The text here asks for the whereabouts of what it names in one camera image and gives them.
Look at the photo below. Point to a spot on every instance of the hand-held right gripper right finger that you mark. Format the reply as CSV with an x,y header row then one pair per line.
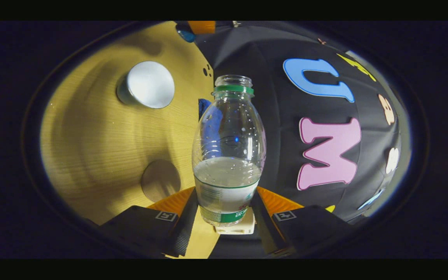
x,y
265,225

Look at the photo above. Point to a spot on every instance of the clear plastic water bottle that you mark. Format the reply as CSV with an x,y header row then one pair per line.
x,y
228,175

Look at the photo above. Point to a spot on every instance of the white clip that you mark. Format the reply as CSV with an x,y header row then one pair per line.
x,y
236,24

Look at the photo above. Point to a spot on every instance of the white toaster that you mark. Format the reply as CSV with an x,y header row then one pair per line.
x,y
243,228

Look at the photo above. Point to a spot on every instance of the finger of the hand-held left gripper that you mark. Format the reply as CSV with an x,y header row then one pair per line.
x,y
202,27

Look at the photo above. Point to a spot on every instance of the round wooden coaster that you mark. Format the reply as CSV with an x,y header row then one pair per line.
x,y
161,181

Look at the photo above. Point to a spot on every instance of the black backdrop cloth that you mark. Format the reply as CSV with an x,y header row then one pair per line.
x,y
278,97

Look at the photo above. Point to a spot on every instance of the blue teacup lid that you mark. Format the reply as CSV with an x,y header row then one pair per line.
x,y
186,35

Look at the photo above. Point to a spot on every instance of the blue towel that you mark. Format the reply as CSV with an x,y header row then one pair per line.
x,y
203,105

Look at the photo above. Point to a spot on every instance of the copper clip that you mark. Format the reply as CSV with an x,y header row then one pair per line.
x,y
321,41

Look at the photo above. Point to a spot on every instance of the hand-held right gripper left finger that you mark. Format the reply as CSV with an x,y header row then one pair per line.
x,y
185,225

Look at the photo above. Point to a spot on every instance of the white teacup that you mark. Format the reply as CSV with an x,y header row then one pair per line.
x,y
148,85

